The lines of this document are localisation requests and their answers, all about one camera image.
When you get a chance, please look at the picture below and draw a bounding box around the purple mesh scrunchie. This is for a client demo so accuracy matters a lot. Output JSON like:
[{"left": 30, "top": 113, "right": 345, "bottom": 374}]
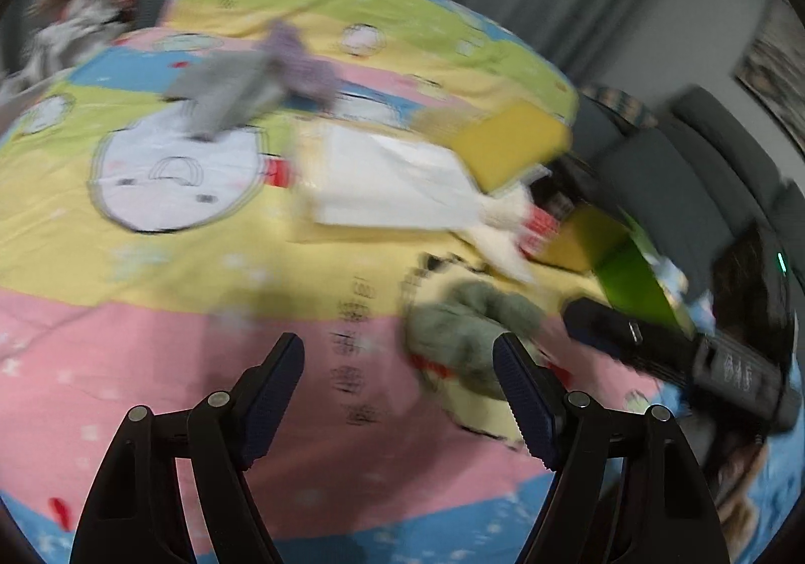
[{"left": 261, "top": 19, "right": 340, "bottom": 109}]

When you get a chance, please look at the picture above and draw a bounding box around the person's right hand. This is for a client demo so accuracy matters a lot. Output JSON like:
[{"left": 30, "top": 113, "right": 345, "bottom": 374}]
[{"left": 713, "top": 443, "right": 770, "bottom": 561}]

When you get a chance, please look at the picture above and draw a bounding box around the green fluffy cloth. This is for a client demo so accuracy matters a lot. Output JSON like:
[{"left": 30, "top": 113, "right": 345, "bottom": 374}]
[{"left": 405, "top": 279, "right": 546, "bottom": 400}]

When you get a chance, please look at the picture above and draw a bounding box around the red white patterned cloth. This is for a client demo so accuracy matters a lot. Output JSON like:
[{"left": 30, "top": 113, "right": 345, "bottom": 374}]
[{"left": 516, "top": 204, "right": 561, "bottom": 259}]

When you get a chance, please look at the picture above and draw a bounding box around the white fluffy towel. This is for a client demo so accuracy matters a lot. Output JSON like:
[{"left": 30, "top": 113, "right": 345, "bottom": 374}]
[{"left": 456, "top": 183, "right": 536, "bottom": 286}]

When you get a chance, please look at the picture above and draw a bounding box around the tissue pack with white tissue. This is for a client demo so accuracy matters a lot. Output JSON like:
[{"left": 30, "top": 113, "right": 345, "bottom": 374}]
[{"left": 289, "top": 120, "right": 481, "bottom": 243}]

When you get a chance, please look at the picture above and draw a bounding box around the yellow green sponge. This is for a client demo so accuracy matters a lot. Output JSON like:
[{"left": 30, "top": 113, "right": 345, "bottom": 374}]
[{"left": 411, "top": 98, "right": 575, "bottom": 196}]

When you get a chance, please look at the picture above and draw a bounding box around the colourful cartoon bed sheet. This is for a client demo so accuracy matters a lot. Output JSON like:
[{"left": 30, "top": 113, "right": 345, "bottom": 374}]
[{"left": 0, "top": 0, "right": 805, "bottom": 564}]

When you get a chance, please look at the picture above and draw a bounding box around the striped cushion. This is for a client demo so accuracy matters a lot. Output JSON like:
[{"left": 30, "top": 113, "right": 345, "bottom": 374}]
[{"left": 581, "top": 85, "right": 658, "bottom": 129}]

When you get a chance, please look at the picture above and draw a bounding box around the grey cloth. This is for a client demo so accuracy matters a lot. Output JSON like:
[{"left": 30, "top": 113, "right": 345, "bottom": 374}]
[{"left": 164, "top": 50, "right": 288, "bottom": 141}]

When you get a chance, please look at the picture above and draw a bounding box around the pile of clothes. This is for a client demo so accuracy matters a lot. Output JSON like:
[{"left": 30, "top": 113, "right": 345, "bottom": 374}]
[{"left": 2, "top": 0, "right": 140, "bottom": 102}]

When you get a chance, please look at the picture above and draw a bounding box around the framed wall picture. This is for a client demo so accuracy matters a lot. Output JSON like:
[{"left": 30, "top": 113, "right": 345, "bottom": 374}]
[{"left": 733, "top": 0, "right": 805, "bottom": 155}]

